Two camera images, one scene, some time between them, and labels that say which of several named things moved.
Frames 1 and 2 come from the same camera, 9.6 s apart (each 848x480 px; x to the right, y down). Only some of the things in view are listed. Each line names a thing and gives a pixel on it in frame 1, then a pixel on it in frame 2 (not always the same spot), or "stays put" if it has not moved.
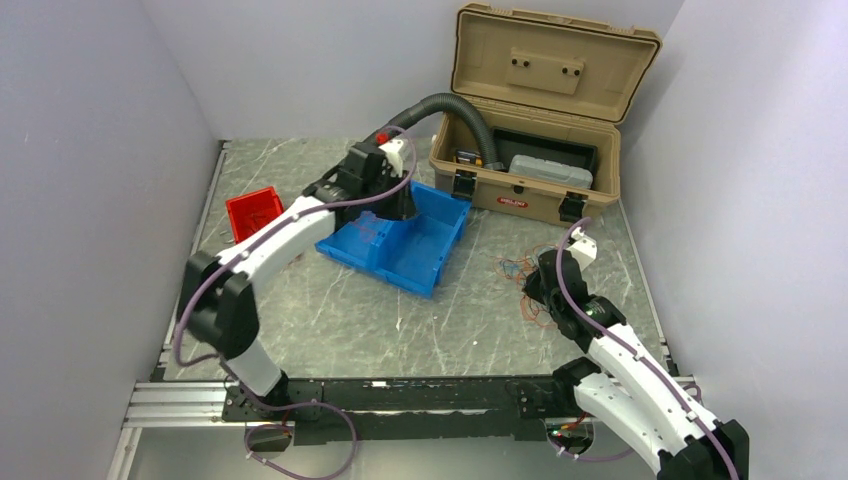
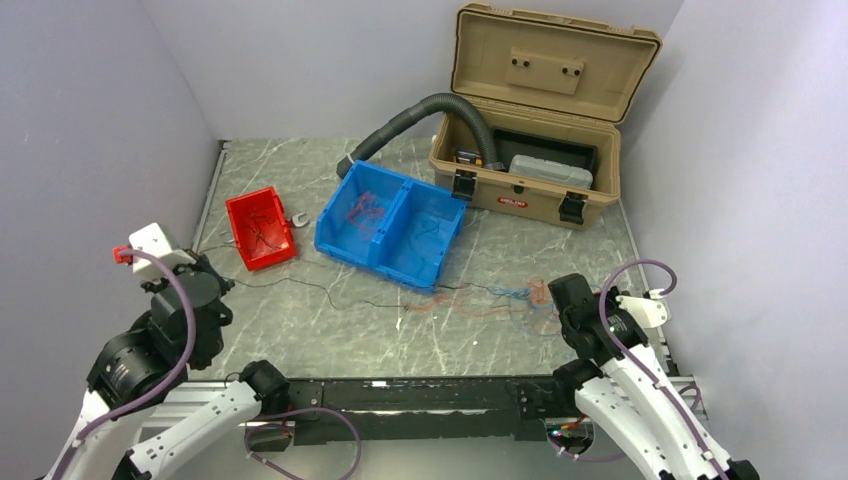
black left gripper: [405, 206] to [201, 261]
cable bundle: [519, 268] to [529, 307]
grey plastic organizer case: [550, 171] stays put
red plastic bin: [251, 212] stays put
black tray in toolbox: [574, 154] stays put
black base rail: [332, 410] stays put
